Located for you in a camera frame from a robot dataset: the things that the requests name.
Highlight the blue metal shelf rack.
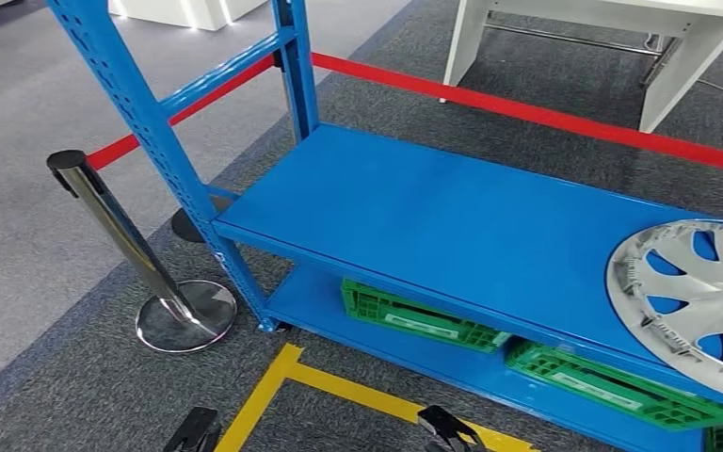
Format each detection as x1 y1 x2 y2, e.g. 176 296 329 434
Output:
46 0 723 452

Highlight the red barrier belt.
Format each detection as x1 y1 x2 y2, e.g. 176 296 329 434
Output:
86 55 277 172
311 52 723 179

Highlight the black robot right foot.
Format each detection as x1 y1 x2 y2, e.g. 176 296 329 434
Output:
417 405 488 452

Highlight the black robot foot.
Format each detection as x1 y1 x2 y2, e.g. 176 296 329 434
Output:
417 405 488 452
163 406 222 452

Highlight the black robot left foot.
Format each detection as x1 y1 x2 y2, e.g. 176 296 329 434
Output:
163 406 222 452

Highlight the silver wheel hubcap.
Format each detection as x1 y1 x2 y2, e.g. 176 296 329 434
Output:
605 219 723 407

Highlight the white panel desk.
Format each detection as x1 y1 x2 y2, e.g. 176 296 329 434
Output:
439 0 723 134

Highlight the black stanchion post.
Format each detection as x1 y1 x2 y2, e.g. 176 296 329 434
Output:
170 196 233 245

